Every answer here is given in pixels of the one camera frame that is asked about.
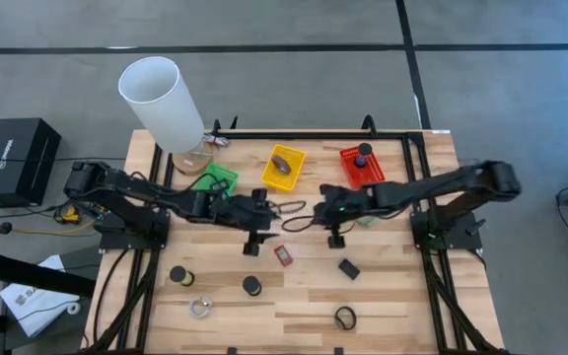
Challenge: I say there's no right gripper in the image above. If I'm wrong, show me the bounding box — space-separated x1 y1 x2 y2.
312 184 368 249

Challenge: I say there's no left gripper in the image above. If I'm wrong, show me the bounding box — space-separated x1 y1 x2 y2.
210 188 282 257

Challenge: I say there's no small red device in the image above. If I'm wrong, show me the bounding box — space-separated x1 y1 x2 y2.
273 245 294 268

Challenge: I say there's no small black box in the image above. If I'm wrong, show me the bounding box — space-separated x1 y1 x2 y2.
337 257 362 281

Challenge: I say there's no black band loop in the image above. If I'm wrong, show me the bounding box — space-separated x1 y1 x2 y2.
333 305 358 331

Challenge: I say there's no silver white ring coil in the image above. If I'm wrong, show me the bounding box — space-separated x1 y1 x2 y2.
188 294 214 320

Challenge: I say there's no yellow plastic basket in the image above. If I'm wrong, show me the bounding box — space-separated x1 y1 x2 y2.
260 143 308 192

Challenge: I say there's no red plastic basket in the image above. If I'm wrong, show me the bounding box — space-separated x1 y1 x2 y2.
338 145 387 191

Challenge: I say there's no green plastic basket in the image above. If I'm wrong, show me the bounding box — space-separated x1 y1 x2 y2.
190 162 240 197

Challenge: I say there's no silver metal clip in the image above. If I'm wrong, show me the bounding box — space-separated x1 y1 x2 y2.
203 132 231 148

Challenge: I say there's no white cylinder shade lamp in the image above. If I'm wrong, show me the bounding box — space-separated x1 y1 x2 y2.
117 55 219 178

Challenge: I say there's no white paper booklet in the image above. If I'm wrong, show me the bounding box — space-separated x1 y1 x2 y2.
0 254 82 339

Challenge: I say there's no black desk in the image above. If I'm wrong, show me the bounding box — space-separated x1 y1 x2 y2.
0 142 99 355

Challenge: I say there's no black cardboard box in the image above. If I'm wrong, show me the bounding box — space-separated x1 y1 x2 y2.
0 116 62 207

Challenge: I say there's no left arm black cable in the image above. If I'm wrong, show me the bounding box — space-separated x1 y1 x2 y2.
269 199 308 216

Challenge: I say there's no yellow floor cable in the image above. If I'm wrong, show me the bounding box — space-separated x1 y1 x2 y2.
10 219 98 237

